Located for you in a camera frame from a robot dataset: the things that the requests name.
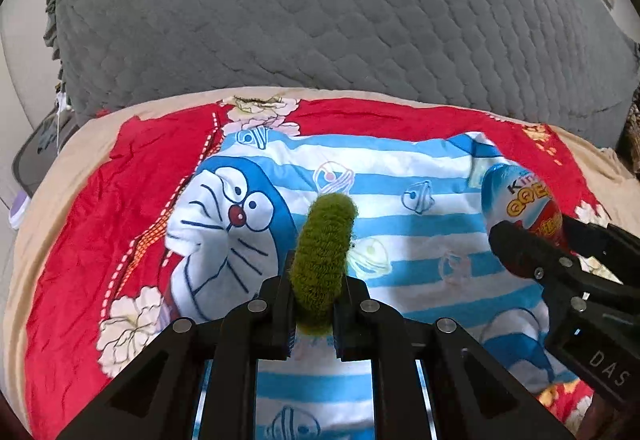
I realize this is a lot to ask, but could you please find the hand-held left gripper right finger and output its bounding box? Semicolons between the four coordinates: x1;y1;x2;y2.
334;270;576;440

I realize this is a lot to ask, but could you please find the blue striped cartoon shirt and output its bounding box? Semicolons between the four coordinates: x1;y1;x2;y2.
165;130;581;440

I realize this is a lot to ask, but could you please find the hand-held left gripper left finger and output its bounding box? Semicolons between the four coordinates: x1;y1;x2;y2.
57;250;296;440

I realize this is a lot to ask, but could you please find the grey quilted headboard cover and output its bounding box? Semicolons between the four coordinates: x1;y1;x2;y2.
42;0;640;131

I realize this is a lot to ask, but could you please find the white cord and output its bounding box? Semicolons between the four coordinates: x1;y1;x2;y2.
56;80;75;155

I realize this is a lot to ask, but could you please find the purple and white scale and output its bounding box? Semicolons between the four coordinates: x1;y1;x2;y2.
7;192;33;228

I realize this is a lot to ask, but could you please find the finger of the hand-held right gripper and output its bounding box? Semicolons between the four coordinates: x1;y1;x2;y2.
562;215;640;291
488;221;640;321

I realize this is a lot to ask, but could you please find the green fuzzy hair tie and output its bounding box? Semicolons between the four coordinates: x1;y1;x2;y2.
292;192;360;336

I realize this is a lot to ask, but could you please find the foil-wrapped chocolate egg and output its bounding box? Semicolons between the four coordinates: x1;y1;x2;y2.
481;163;571;251

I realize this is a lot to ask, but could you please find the grey patterned stool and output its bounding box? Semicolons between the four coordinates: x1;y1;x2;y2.
12;112;78;198

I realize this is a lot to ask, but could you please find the red floral blanket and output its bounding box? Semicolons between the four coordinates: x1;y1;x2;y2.
27;97;616;440
0;87;640;440

